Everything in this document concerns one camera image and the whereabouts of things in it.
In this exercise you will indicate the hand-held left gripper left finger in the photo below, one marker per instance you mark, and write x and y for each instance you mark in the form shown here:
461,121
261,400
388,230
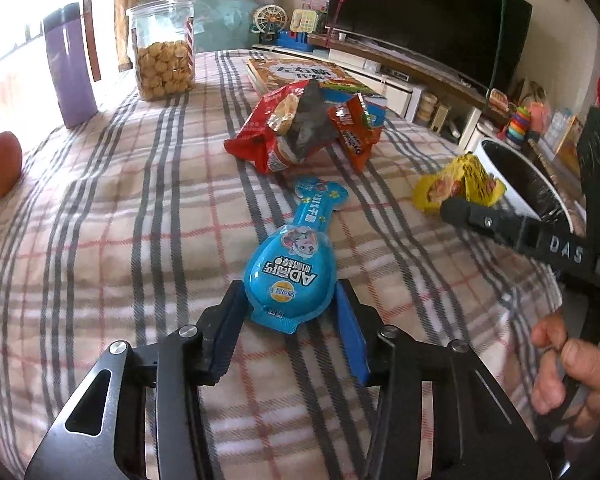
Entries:
225,340

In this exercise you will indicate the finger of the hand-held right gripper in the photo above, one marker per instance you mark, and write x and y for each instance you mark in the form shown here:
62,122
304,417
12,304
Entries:
500,227

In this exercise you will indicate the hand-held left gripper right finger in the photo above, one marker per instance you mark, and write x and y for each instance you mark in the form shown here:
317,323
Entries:
352,340

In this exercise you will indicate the white bin with black liner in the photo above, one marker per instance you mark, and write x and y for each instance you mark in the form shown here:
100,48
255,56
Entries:
510,180

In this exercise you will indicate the yellow snack wrapper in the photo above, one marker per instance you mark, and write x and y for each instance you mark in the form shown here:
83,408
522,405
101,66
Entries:
445,187

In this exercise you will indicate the blue spoon shaped candy packet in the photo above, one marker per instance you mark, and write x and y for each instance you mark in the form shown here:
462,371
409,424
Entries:
290,275

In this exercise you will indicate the person's right hand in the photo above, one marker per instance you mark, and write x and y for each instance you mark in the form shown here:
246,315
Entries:
590,380

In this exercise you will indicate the white tv cabinet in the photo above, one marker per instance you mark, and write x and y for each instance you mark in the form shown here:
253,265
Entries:
405,92

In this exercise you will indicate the blue snack packet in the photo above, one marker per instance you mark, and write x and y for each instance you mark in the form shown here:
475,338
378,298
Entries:
375,110

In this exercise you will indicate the orange snack packet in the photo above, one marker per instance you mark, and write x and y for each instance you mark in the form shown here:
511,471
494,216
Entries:
352,135

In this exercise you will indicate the red snack bag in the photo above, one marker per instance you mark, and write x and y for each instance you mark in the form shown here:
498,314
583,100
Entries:
260,135

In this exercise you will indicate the black television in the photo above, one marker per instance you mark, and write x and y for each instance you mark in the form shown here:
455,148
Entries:
420,15

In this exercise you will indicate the flat snack box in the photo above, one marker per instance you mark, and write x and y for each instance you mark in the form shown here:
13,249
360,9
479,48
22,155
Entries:
295,70

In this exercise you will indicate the blue toy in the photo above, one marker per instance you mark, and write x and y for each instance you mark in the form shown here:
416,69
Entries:
295,41

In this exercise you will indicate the toy telephone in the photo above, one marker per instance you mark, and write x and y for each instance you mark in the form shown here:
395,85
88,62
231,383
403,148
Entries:
304,22

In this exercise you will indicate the orange round fruit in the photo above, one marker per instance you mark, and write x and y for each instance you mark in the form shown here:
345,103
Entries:
0,165

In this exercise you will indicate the clear cookie jar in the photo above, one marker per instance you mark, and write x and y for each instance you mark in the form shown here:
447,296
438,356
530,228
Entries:
162,60

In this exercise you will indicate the toy ferris wheel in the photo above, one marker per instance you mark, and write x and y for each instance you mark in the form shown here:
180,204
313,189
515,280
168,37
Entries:
270,22

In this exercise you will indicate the purple thermos bottle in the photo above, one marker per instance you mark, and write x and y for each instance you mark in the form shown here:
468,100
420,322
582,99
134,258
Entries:
70,70

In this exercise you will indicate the teal plastic covered object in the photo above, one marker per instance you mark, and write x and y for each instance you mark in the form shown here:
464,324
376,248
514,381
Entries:
230,22

